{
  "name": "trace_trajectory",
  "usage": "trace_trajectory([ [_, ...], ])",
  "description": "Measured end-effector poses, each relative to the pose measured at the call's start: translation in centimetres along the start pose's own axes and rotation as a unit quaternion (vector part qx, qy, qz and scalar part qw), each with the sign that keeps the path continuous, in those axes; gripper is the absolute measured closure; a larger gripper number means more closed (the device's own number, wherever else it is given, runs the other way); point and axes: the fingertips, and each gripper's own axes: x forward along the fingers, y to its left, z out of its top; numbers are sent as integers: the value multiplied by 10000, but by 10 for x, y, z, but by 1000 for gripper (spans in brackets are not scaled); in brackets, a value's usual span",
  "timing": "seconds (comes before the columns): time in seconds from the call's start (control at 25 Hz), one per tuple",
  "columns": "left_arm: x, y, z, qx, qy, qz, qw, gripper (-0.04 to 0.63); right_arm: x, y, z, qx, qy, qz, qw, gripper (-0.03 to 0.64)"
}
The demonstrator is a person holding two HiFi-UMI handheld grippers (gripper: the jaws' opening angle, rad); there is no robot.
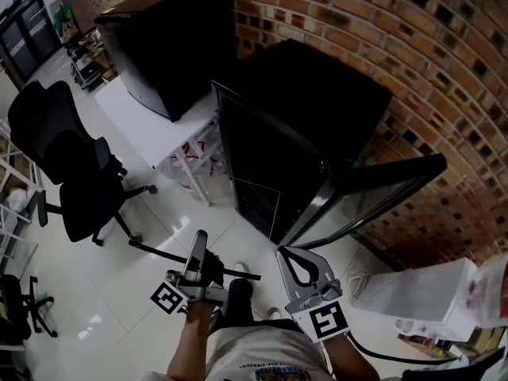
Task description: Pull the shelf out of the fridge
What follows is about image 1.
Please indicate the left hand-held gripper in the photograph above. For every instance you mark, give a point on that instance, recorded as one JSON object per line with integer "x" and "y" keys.
{"x": 206, "y": 288}

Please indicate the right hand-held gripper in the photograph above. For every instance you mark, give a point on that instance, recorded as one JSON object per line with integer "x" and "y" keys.
{"x": 329, "y": 322}

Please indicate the person's left forearm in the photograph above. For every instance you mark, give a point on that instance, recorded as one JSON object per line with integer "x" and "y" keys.
{"x": 190, "y": 343}

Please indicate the person's right forearm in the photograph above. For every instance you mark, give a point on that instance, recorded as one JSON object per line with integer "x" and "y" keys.
{"x": 349, "y": 359}

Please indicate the black-framed glass fridge door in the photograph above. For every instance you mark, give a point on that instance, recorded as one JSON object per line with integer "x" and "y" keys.
{"x": 397, "y": 170}

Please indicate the black glass-door fridge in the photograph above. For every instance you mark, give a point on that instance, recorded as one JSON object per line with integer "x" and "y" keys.
{"x": 309, "y": 85}

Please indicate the person's left white shoe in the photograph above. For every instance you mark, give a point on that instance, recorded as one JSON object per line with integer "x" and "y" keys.
{"x": 242, "y": 267}

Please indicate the person's black trousers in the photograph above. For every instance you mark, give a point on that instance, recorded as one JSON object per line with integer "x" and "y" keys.
{"x": 242, "y": 300}

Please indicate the person's beige printed t-shirt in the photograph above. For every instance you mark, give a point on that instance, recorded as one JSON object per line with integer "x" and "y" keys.
{"x": 262, "y": 347}

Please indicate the clear water jug red label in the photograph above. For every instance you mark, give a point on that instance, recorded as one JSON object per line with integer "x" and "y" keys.
{"x": 184, "y": 165}
{"x": 218, "y": 165}

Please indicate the white water dispenser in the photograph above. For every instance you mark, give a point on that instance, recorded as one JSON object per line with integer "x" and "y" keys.
{"x": 416, "y": 292}

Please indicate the large black office chair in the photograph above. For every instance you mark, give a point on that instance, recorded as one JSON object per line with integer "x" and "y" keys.
{"x": 79, "y": 197}

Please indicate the brown patterned cardboard box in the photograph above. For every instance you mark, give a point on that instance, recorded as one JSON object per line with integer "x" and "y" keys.
{"x": 420, "y": 339}

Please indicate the white table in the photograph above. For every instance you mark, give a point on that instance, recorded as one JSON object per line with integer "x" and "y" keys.
{"x": 131, "y": 113}

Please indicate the white plastic bag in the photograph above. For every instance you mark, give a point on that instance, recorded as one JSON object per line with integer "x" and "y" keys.
{"x": 18, "y": 198}

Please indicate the clear dispenser water bottle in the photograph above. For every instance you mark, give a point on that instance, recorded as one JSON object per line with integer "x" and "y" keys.
{"x": 490, "y": 288}

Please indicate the small black office chair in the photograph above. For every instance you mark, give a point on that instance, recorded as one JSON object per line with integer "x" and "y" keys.
{"x": 14, "y": 312}

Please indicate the white shelving rack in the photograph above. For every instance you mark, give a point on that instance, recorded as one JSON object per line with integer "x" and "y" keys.
{"x": 24, "y": 161}

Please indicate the large black box appliance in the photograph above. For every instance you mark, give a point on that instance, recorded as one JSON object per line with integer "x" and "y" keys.
{"x": 166, "y": 54}

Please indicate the white-edged dark seat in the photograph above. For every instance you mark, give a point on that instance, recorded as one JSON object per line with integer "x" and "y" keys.
{"x": 492, "y": 365}

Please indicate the wooden side table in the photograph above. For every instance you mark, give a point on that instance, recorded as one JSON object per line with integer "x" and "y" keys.
{"x": 85, "y": 68}

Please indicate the green bag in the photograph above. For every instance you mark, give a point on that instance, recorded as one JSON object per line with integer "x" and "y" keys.
{"x": 63, "y": 16}

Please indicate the black double glass door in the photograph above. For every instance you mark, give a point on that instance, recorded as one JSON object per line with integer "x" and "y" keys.
{"x": 28, "y": 38}

